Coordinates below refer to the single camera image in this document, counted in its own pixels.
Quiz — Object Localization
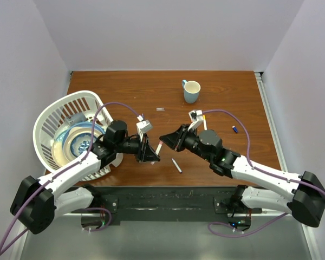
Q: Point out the white purple-tip pen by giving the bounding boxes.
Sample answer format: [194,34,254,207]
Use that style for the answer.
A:
[171,158,183,173]

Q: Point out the white pink-tip pen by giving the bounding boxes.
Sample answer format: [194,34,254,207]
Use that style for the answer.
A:
[155,141,163,155]

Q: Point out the grey object in basket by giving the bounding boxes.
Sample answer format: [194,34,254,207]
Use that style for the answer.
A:
[65,113,86,126]

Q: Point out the white yellow pen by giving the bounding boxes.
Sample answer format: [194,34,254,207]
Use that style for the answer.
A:
[203,115,207,131]

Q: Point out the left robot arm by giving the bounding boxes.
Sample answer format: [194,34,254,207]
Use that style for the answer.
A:
[10,120,160,234]

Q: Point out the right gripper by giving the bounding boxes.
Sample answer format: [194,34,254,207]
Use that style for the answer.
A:
[158,127,211,163]

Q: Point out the stacked plates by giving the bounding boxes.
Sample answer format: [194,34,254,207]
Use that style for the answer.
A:
[51,122,92,167]

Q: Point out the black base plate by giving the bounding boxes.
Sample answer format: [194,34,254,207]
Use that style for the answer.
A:
[62,184,263,227]

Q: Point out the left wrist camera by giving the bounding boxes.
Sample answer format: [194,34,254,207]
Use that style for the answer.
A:
[136,115,153,141]

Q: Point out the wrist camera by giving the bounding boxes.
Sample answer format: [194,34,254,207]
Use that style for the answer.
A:
[188,110,204,132]
[136,115,153,141]

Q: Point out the white laundry basket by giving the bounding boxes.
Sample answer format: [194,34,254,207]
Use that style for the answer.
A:
[32,90,113,172]

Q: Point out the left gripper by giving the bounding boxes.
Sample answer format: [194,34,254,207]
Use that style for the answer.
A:
[114,131,160,161]

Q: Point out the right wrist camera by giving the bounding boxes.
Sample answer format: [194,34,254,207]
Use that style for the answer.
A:
[188,110,204,132]

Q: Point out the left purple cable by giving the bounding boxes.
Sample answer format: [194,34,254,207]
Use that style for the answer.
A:
[0,101,143,257]

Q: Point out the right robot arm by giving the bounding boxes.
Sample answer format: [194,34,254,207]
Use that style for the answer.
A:
[159,125,325,228]

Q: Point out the light blue mug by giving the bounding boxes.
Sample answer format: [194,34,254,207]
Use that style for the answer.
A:
[181,80,201,103]

